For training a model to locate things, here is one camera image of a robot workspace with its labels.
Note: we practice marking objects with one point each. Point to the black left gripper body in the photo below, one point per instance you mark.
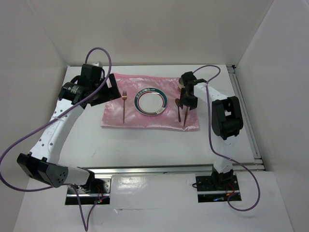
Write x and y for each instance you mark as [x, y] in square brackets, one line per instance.
[95, 86]

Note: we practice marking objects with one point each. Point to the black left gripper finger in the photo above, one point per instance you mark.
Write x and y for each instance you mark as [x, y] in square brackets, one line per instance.
[112, 92]
[101, 98]

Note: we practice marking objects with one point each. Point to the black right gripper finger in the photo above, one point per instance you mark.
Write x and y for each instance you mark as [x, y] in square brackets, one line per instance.
[193, 103]
[184, 102]

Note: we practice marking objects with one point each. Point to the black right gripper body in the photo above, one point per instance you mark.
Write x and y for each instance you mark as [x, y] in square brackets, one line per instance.
[184, 94]

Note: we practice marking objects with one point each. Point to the metal cup brown sleeve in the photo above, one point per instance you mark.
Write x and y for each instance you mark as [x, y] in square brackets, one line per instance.
[180, 86]

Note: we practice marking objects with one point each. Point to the pink rose satin placemat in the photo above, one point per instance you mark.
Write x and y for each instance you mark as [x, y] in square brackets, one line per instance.
[168, 120]

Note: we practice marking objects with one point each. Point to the white plate green red rim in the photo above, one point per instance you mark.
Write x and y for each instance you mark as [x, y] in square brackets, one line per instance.
[150, 101]

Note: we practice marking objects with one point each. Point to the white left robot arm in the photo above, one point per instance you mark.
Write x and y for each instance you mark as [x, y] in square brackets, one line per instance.
[41, 163]

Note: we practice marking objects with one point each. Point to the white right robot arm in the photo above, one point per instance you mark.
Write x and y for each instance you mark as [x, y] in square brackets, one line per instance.
[225, 122]

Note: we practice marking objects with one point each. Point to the aluminium side rail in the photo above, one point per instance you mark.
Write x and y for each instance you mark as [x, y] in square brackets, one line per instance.
[247, 124]

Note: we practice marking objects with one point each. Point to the aluminium front rail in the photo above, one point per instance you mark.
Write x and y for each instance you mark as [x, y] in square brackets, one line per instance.
[149, 170]

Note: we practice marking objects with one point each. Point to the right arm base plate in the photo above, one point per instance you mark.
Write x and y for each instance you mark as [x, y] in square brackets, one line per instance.
[208, 192]

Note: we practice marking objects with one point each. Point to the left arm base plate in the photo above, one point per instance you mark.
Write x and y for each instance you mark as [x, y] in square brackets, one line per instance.
[99, 192]

